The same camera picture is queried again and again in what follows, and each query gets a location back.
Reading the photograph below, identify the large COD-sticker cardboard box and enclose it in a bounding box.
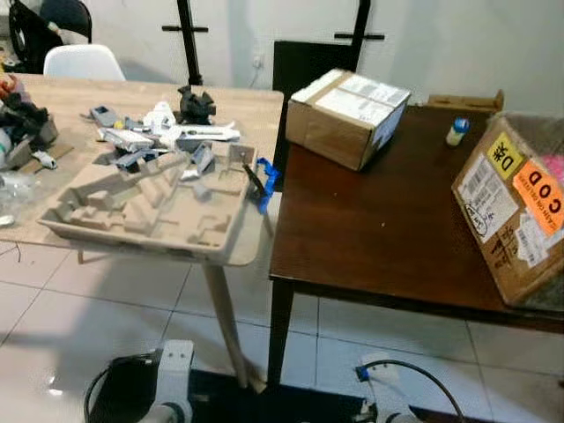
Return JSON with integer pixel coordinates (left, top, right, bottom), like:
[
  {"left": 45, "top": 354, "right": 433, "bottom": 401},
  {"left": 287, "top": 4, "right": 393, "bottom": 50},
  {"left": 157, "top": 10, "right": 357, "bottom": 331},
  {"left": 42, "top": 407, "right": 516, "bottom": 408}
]
[{"left": 451, "top": 112, "right": 564, "bottom": 307}]

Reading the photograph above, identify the small blue-capped bottle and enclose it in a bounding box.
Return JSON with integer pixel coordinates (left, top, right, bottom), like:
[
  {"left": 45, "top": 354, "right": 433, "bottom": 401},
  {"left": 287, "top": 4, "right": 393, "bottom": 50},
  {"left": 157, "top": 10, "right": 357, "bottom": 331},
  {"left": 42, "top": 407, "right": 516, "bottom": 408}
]
[{"left": 446, "top": 117, "right": 471, "bottom": 147}]

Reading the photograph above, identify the flat brown cardboard piece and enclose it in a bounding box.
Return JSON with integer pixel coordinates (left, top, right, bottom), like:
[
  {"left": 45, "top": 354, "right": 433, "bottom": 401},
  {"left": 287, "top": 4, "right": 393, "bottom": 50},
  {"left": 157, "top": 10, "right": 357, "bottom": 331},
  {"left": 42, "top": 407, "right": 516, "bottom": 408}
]
[{"left": 427, "top": 90, "right": 505, "bottom": 114}]

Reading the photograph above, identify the dark brown wooden table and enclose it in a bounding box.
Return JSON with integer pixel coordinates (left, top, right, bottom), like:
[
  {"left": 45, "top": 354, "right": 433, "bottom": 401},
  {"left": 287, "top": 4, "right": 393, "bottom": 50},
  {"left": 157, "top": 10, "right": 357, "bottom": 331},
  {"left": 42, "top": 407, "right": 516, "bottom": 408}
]
[{"left": 267, "top": 104, "right": 564, "bottom": 389}]

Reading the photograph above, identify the small white-labelled cardboard box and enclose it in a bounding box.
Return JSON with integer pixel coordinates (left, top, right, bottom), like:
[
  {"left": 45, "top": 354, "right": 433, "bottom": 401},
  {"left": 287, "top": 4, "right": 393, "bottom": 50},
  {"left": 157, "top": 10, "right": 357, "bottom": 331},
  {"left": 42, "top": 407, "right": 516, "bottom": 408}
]
[{"left": 285, "top": 69, "right": 412, "bottom": 172}]

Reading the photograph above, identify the black stand pole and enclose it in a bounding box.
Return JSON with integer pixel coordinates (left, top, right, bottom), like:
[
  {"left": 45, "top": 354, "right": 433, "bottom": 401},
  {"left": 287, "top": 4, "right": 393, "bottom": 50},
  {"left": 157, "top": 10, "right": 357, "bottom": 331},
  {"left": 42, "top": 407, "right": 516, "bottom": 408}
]
[
  {"left": 334, "top": 0, "right": 386, "bottom": 70},
  {"left": 161, "top": 0, "right": 210, "bottom": 86}
]

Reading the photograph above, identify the black square-backed chair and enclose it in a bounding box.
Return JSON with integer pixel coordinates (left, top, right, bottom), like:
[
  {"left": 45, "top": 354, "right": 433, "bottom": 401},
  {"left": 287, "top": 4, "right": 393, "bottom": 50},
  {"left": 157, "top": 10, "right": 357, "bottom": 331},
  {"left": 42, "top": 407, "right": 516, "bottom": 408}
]
[{"left": 271, "top": 40, "right": 362, "bottom": 190}]

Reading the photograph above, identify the blue and black clamp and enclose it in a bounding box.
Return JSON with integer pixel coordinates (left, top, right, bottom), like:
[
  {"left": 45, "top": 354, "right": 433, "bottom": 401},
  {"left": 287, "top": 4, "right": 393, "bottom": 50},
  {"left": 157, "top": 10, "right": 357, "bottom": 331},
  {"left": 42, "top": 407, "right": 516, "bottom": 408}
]
[{"left": 242, "top": 157, "right": 281, "bottom": 213}]

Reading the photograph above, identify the long white plastic part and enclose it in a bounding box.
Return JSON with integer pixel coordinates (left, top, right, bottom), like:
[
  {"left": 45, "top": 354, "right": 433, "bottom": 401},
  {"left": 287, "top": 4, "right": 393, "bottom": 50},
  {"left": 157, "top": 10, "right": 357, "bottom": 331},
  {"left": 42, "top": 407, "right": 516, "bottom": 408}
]
[{"left": 174, "top": 122, "right": 241, "bottom": 148}]

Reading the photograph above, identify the black gear-shaped part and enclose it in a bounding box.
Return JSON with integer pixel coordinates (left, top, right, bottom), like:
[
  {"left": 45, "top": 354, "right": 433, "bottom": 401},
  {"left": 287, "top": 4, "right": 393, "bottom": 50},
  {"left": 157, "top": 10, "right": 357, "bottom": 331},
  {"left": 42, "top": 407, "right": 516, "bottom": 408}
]
[{"left": 178, "top": 85, "right": 217, "bottom": 126}]

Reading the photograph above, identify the small white plastic part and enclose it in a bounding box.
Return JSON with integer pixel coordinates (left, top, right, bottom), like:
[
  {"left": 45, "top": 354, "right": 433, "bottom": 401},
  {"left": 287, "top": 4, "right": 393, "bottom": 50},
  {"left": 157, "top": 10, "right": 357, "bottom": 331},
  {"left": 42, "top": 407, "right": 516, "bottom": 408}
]
[{"left": 144, "top": 100, "right": 178, "bottom": 135}]

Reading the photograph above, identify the moulded pulp packaging tray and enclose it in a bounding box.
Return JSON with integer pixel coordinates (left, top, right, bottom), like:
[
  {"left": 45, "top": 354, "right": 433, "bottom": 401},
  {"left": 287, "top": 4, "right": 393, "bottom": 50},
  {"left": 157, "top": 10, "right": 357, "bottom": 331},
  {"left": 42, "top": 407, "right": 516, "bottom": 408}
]
[{"left": 40, "top": 150, "right": 258, "bottom": 263}]

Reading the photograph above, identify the grey handheld device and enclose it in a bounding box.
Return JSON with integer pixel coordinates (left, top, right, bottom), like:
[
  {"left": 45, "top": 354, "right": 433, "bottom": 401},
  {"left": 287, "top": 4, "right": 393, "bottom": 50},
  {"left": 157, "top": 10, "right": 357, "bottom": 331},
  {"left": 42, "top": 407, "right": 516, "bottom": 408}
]
[{"left": 90, "top": 105, "right": 121, "bottom": 127}]

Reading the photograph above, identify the light wooden table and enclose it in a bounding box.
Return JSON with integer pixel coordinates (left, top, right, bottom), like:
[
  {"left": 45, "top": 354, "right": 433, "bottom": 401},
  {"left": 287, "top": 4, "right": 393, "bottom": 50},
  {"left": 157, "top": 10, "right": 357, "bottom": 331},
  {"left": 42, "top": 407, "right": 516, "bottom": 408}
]
[{"left": 0, "top": 75, "right": 285, "bottom": 390}]

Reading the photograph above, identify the white plastic chair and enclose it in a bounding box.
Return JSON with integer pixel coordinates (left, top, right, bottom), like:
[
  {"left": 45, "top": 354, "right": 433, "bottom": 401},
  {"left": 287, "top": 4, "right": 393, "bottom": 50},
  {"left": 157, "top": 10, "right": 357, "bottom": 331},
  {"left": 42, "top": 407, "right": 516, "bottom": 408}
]
[{"left": 42, "top": 44, "right": 126, "bottom": 82}]

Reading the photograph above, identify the black office chair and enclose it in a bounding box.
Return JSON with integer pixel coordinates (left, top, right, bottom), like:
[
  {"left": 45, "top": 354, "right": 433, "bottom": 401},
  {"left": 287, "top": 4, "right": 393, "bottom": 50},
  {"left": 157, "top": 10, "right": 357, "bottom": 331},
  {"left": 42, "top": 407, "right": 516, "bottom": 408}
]
[{"left": 40, "top": 0, "right": 93, "bottom": 43}]

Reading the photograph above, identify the black gadget heap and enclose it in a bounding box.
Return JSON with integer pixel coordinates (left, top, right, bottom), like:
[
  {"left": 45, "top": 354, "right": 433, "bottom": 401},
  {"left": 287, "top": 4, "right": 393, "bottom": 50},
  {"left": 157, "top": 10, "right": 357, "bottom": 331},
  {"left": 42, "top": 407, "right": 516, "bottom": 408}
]
[{"left": 0, "top": 88, "right": 59, "bottom": 170}]

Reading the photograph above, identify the clear plastic bag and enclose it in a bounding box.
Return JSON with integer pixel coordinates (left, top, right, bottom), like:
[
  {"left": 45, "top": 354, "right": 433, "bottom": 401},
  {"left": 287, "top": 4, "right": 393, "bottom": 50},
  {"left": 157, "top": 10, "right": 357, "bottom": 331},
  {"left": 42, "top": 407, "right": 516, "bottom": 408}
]
[{"left": 0, "top": 171, "right": 38, "bottom": 227}]

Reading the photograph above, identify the black bag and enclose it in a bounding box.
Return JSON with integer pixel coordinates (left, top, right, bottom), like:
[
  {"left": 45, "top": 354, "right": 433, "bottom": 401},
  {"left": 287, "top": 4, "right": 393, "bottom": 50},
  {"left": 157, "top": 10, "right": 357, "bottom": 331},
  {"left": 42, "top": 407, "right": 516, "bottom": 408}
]
[{"left": 7, "top": 0, "right": 64, "bottom": 74}]

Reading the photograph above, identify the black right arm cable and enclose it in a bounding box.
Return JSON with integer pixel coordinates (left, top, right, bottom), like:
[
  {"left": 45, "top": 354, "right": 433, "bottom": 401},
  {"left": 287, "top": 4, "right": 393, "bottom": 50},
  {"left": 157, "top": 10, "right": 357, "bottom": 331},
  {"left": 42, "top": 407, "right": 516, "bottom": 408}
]
[{"left": 368, "top": 359, "right": 465, "bottom": 423}]

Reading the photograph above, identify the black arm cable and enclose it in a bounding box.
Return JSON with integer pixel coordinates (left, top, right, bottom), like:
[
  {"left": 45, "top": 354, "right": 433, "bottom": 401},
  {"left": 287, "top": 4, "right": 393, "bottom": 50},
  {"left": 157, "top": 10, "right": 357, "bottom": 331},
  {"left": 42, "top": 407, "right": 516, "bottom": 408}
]
[
  {"left": 368, "top": 359, "right": 465, "bottom": 423},
  {"left": 83, "top": 352, "right": 161, "bottom": 423}
]

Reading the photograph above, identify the grey metal bracket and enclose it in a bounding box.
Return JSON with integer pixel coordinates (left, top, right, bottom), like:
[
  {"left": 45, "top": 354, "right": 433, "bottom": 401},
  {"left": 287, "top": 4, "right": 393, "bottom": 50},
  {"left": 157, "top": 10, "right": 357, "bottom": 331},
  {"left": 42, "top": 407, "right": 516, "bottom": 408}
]
[{"left": 97, "top": 128, "right": 156, "bottom": 153}]

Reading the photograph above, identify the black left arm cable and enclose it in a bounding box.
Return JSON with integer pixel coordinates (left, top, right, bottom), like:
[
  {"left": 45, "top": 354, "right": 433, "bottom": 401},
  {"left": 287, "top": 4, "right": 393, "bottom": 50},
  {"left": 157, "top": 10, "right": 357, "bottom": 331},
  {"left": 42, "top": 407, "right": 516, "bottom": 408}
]
[{"left": 83, "top": 352, "right": 161, "bottom": 423}]

